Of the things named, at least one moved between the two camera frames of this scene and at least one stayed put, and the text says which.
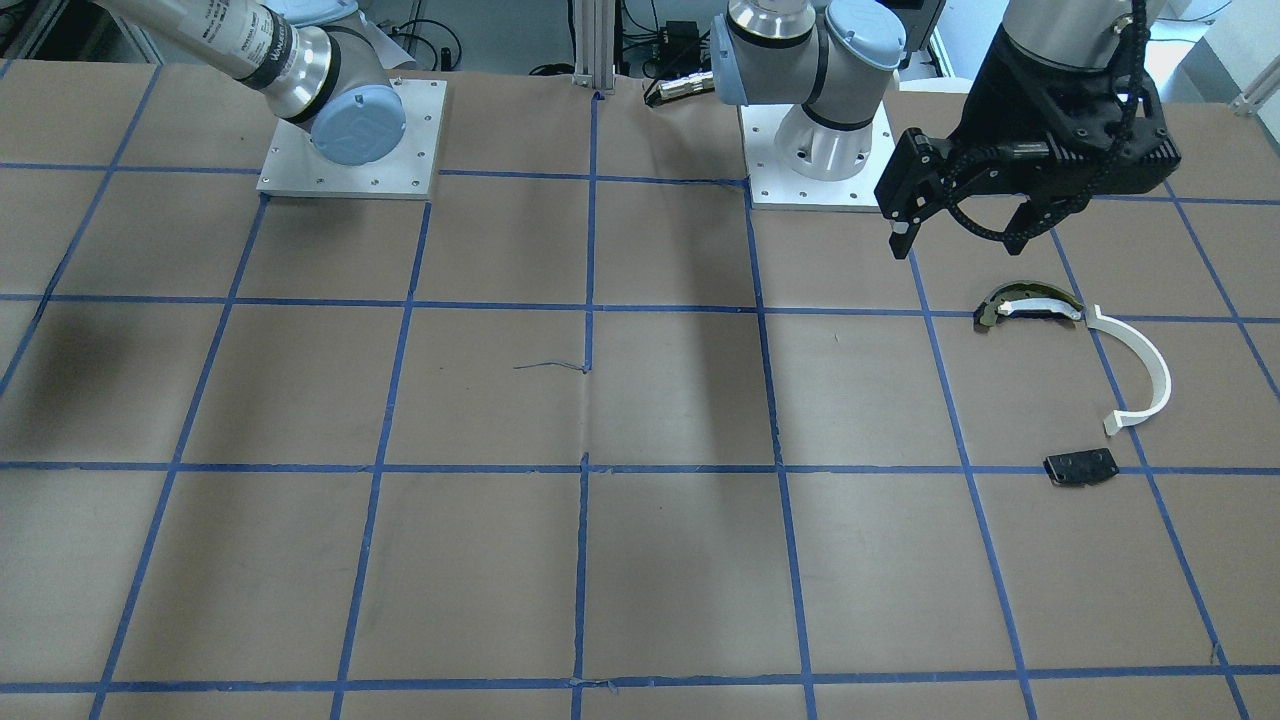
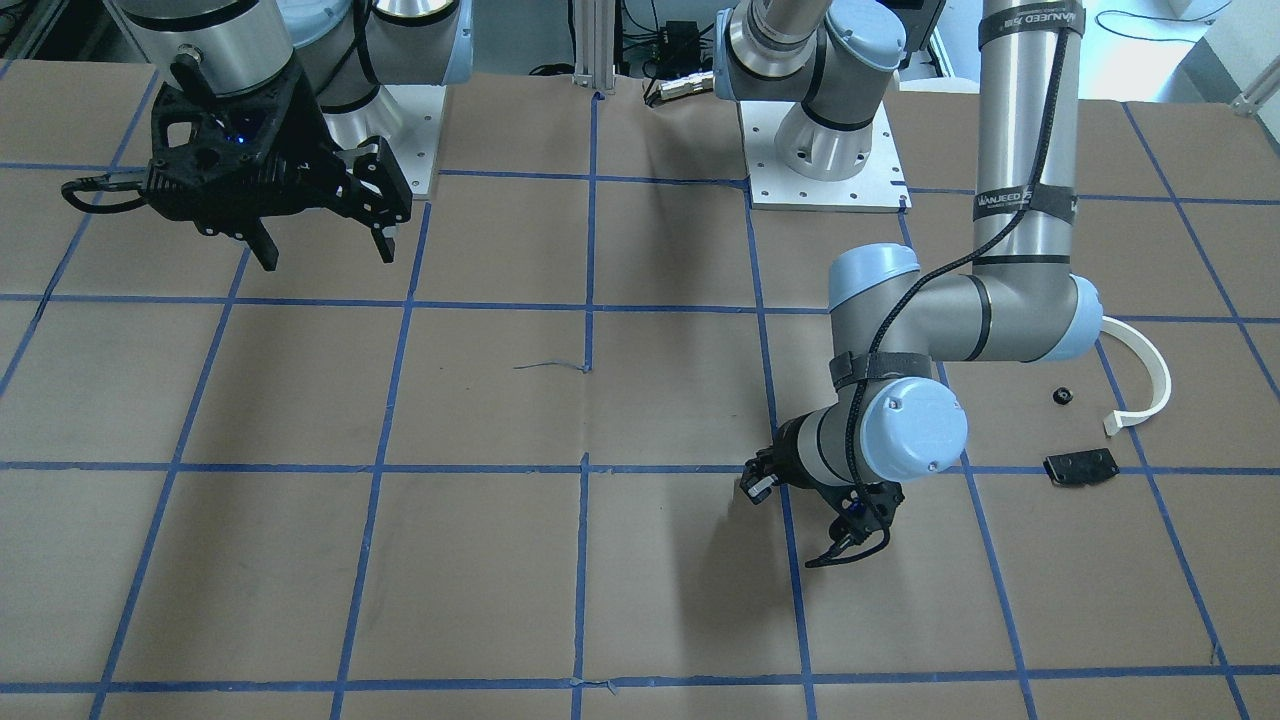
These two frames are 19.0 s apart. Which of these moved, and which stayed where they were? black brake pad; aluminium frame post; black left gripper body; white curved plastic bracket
Moved: black left gripper body
Stayed: white curved plastic bracket; aluminium frame post; black brake pad
